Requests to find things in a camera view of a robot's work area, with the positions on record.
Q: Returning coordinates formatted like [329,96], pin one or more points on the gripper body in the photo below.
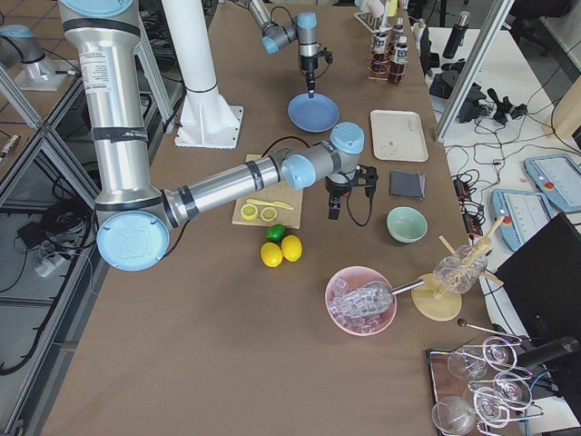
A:
[336,184]
[309,64]

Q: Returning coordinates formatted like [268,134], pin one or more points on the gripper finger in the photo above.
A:
[334,206]
[311,84]

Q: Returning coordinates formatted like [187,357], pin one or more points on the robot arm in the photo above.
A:
[135,218]
[302,29]

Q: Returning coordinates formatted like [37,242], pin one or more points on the blue plate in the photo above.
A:
[316,114]

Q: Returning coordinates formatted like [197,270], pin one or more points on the grey folded cloth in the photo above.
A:
[408,185]

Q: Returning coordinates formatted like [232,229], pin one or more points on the wooden cutting board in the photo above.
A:
[280,192]

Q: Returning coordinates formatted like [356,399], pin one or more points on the beige tray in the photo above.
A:
[398,136]

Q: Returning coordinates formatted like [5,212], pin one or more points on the yellow plastic knife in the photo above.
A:
[275,204]

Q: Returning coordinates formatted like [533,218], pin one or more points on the yellow lemon right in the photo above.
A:
[291,247]

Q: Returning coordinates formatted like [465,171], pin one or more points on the yellow lemon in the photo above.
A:
[291,247]
[271,254]

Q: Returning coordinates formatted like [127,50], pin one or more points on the green bowl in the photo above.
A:
[406,224]

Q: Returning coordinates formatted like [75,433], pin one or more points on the green lime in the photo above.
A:
[276,233]

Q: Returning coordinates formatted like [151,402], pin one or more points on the lemon half right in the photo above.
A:
[268,214]

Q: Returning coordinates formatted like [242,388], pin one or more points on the lemon half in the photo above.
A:
[268,214]
[249,211]

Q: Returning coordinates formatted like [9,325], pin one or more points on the dark drink bottle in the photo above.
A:
[397,31]
[378,54]
[399,59]

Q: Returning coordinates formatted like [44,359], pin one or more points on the yellow lemon left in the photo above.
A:
[271,254]

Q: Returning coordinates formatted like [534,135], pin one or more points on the lemon half left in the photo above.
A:
[249,211]

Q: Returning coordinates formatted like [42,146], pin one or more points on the pink bowl with ice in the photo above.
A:
[346,281]

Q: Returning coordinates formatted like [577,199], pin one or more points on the metal ice scoop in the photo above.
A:
[375,298]

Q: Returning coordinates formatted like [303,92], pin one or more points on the glass mug on stand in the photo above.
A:
[459,271]

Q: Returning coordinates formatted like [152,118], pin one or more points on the wooden glass stand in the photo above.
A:
[436,302]

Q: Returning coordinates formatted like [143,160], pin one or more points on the black thermos bottle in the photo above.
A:
[456,37]

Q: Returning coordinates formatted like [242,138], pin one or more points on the blue teach pendant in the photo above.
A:
[558,178]
[527,213]

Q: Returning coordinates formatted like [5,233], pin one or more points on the black monitor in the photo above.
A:
[542,280]

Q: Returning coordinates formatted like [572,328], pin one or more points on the wine glass rack tray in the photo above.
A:
[484,389]

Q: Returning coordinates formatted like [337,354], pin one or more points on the white wire cup rack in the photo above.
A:
[375,14]

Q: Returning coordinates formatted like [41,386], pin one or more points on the copper wire bottle rack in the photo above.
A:
[388,56]

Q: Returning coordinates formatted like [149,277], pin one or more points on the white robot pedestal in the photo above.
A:
[207,120]

